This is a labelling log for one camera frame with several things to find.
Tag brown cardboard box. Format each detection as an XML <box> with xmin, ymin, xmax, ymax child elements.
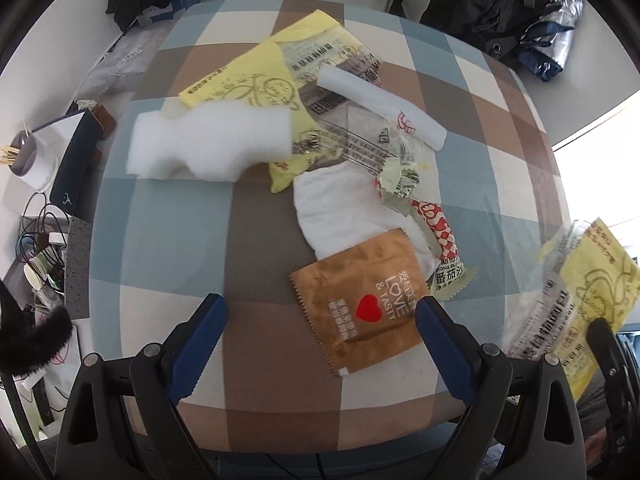
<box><xmin>75</xmin><ymin>100</ymin><xmax>117</xmax><ymax>138</ymax></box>

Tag red checkered sauce sachet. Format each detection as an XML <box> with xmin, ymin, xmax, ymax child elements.
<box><xmin>410</xmin><ymin>199</ymin><xmax>478</xmax><ymax>302</ymax></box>

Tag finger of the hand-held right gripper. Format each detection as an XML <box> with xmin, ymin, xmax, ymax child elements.
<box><xmin>586</xmin><ymin>317</ymin><xmax>632</xmax><ymax>411</ymax></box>

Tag white shaped foam piece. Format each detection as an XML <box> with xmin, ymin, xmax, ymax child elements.
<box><xmin>125</xmin><ymin>102</ymin><xmax>293</xmax><ymax>183</ymax></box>

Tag black furry sleeve cuff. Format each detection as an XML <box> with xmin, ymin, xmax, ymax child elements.
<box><xmin>0</xmin><ymin>280</ymin><xmax>75</xmax><ymax>380</ymax></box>

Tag navy blue box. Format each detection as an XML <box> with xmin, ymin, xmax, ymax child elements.
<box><xmin>35</xmin><ymin>110</ymin><xmax>103</xmax><ymax>213</ymax></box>

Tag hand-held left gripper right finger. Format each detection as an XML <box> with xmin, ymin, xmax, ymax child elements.
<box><xmin>414</xmin><ymin>295</ymin><xmax>588</xmax><ymax>480</ymax></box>

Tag clear plastic wrapper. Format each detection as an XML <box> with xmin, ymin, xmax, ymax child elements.
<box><xmin>320</xmin><ymin>102</ymin><xmax>437</xmax><ymax>173</ymax></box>

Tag white tissue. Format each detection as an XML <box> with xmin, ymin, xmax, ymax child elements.
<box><xmin>292</xmin><ymin>162</ymin><xmax>436</xmax><ymax>281</ymax></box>

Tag grey speckled counter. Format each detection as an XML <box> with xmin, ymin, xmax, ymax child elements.
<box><xmin>64</xmin><ymin>217</ymin><xmax>96</xmax><ymax>321</ymax></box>

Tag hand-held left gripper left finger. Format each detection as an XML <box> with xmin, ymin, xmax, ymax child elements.
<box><xmin>54</xmin><ymin>292</ymin><xmax>231</xmax><ymax>480</ymax></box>

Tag stack of paper cups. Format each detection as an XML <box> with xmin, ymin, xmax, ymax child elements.
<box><xmin>22</xmin><ymin>252</ymin><xmax>63</xmax><ymax>291</ymax></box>

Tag white foam roll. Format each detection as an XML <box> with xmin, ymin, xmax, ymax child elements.
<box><xmin>317</xmin><ymin>66</ymin><xmax>447</xmax><ymax>152</ymax></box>

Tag black cables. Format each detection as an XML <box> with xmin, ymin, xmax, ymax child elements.
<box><xmin>15</xmin><ymin>190</ymin><xmax>71</xmax><ymax>261</ymax></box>

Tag yellow snack packet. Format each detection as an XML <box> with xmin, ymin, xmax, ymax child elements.
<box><xmin>179</xmin><ymin>9</ymin><xmax>381</xmax><ymax>195</ymax></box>
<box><xmin>505</xmin><ymin>217</ymin><xmax>640</xmax><ymax>403</ymax></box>

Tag white grey chopstick holder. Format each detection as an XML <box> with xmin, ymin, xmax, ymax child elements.
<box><xmin>9</xmin><ymin>129</ymin><xmax>60</xmax><ymax>192</ymax></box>

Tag black backpack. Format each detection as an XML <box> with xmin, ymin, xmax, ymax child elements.
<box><xmin>419</xmin><ymin>0</ymin><xmax>568</xmax><ymax>68</ymax></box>

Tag brown packet with red heart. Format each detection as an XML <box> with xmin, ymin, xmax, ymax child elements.
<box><xmin>289</xmin><ymin>227</ymin><xmax>432</xmax><ymax>377</ymax></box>

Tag silver folding umbrella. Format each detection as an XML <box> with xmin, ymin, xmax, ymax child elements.
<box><xmin>517</xmin><ymin>0</ymin><xmax>586</xmax><ymax>83</ymax></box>

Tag checkered tablecloth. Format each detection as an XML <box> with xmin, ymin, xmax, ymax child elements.
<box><xmin>89</xmin><ymin>0</ymin><xmax>576</xmax><ymax>453</ymax></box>

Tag white plastic parcel bag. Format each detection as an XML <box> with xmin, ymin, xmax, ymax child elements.
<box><xmin>75</xmin><ymin>27</ymin><xmax>166</xmax><ymax>101</ymax></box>

